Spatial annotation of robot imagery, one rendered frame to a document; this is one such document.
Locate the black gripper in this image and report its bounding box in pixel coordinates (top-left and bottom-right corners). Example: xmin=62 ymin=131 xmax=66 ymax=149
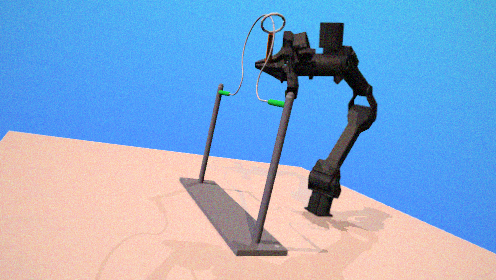
xmin=255 ymin=31 xmax=320 ymax=100

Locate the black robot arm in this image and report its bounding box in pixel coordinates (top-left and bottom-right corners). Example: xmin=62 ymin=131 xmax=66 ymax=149
xmin=293 ymin=22 xmax=378 ymax=216

